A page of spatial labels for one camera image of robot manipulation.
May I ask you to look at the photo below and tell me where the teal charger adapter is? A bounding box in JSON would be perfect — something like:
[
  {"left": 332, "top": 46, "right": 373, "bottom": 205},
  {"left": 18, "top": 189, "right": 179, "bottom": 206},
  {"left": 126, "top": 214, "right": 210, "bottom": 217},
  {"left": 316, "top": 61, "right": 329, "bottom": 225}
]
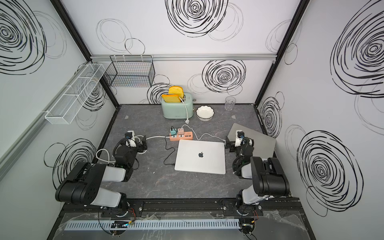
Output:
[{"left": 170, "top": 127, "right": 178, "bottom": 136}]

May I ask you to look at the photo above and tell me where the pink charger adapter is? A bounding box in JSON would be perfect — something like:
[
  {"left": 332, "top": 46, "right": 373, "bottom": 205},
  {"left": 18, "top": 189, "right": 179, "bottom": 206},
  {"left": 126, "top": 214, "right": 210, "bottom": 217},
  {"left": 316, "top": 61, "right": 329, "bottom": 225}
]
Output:
[{"left": 178, "top": 128, "right": 185, "bottom": 135}]

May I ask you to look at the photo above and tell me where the pink power strip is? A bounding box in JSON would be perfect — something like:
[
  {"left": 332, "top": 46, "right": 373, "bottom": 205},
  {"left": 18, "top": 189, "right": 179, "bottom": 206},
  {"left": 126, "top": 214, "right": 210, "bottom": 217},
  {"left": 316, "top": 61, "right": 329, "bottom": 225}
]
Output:
[{"left": 169, "top": 132, "right": 193, "bottom": 142}]

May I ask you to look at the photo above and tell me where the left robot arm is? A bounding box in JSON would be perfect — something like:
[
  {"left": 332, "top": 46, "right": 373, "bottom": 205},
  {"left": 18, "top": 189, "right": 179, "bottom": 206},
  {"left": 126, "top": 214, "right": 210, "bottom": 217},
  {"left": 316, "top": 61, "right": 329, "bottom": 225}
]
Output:
[{"left": 55, "top": 131, "right": 148, "bottom": 212}]

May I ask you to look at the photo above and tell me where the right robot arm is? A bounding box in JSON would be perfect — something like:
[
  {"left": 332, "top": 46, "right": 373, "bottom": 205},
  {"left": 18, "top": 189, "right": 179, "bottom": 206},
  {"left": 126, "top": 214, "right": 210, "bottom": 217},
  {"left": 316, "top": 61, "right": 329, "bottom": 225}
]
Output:
[{"left": 225, "top": 132, "right": 290, "bottom": 208}]

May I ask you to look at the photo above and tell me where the grey laptop right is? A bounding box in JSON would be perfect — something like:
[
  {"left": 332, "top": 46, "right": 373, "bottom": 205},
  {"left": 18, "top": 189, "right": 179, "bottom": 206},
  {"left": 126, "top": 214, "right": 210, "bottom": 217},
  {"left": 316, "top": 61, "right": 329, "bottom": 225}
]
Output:
[{"left": 227, "top": 123, "right": 276, "bottom": 159}]

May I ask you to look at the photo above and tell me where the silver laptop centre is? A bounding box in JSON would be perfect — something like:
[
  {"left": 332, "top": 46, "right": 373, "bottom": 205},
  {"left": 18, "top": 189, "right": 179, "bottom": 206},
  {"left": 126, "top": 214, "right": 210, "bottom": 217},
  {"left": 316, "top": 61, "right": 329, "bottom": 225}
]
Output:
[{"left": 175, "top": 140, "right": 226, "bottom": 175}]

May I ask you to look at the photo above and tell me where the clear drinking glass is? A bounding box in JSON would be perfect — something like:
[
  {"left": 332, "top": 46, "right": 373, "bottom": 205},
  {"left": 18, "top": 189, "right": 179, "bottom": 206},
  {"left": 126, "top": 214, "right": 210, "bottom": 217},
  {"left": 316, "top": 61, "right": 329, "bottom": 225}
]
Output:
[{"left": 225, "top": 96, "right": 236, "bottom": 111}]

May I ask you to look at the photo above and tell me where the white scalloped bowl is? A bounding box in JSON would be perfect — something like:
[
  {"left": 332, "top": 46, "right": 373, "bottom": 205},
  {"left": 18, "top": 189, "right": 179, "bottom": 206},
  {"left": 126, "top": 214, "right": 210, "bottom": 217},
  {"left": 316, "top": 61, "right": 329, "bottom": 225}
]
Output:
[{"left": 196, "top": 106, "right": 215, "bottom": 122}]

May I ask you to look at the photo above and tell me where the mint green toaster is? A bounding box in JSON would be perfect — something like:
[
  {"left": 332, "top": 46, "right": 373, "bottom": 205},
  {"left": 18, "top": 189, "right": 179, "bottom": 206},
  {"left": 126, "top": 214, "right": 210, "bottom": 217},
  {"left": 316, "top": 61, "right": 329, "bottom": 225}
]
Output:
[{"left": 161, "top": 93, "right": 194, "bottom": 120}]

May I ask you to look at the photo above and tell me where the front yellow toast slice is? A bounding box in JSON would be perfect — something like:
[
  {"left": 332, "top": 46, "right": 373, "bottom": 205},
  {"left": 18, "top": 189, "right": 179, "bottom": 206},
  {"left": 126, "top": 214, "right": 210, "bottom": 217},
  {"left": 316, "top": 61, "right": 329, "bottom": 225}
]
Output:
[{"left": 162, "top": 94, "right": 181, "bottom": 103}]

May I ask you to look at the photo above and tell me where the yellow toast slice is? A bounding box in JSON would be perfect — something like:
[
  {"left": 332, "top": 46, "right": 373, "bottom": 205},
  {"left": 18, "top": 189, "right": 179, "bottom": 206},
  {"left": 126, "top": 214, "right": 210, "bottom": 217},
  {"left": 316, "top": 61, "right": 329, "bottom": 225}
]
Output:
[
  {"left": 162, "top": 94, "right": 181, "bottom": 103},
  {"left": 168, "top": 86, "right": 184, "bottom": 99}
]

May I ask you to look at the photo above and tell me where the rear yellow toast slice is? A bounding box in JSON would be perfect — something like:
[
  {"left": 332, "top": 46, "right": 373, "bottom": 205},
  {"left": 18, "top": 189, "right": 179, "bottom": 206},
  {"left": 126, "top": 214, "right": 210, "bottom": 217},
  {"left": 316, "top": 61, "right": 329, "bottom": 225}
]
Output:
[{"left": 168, "top": 86, "right": 184, "bottom": 99}]

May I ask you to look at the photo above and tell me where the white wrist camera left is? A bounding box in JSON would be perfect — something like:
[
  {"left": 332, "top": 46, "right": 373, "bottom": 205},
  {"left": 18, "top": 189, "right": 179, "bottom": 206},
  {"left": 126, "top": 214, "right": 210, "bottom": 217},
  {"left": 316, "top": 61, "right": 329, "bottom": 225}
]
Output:
[{"left": 125, "top": 131, "right": 137, "bottom": 148}]

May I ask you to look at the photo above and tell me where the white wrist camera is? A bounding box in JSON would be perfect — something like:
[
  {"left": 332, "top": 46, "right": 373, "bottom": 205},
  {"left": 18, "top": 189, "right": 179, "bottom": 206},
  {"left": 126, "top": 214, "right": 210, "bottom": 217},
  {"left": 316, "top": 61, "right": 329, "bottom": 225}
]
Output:
[
  {"left": 235, "top": 130, "right": 245, "bottom": 147},
  {"left": 125, "top": 131, "right": 137, "bottom": 148}
]

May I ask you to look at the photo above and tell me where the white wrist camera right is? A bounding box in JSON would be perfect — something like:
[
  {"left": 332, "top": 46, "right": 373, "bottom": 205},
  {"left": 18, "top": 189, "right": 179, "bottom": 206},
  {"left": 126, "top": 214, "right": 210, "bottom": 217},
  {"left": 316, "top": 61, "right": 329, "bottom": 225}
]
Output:
[{"left": 235, "top": 130, "right": 245, "bottom": 147}]

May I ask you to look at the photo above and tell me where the white charging cable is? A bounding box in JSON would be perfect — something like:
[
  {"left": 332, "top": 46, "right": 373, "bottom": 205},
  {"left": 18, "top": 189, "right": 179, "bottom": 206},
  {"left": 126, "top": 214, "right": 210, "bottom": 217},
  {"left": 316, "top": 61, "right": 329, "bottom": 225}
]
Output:
[{"left": 181, "top": 124, "right": 226, "bottom": 143}]

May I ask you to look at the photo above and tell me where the black charging cable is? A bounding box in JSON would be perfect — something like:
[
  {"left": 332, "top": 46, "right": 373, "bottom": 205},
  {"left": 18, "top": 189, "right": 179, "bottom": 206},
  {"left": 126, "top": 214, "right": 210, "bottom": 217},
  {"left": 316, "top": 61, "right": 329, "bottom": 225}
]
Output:
[{"left": 163, "top": 134, "right": 178, "bottom": 166}]

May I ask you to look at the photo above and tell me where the white toaster power cord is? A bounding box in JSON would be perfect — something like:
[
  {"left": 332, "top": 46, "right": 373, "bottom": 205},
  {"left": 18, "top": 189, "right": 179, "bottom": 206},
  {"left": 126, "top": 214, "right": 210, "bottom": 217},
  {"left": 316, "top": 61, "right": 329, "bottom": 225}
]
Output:
[{"left": 179, "top": 95, "right": 191, "bottom": 125}]

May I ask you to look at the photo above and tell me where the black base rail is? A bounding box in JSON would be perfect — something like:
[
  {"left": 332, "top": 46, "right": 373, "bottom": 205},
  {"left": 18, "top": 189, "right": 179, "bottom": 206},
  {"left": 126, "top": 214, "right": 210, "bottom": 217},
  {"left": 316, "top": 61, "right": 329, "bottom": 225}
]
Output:
[{"left": 59, "top": 198, "right": 305, "bottom": 218}]

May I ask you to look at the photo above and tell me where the black wire basket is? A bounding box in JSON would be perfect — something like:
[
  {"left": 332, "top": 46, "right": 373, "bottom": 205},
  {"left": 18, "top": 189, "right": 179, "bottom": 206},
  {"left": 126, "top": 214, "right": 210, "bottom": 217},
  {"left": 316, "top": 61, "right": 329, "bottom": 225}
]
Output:
[{"left": 104, "top": 55, "right": 156, "bottom": 88}]

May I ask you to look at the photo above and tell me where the grey slotted cable duct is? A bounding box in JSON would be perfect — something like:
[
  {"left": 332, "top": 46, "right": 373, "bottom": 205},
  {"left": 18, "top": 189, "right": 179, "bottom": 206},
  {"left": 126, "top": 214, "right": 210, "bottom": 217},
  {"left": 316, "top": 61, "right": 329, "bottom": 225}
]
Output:
[{"left": 64, "top": 219, "right": 241, "bottom": 232}]

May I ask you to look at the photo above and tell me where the white wire shelf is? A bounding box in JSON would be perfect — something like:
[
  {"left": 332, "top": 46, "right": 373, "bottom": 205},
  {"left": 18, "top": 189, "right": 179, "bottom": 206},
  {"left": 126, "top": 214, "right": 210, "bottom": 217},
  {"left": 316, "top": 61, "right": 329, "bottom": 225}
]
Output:
[{"left": 45, "top": 64, "right": 105, "bottom": 125}]

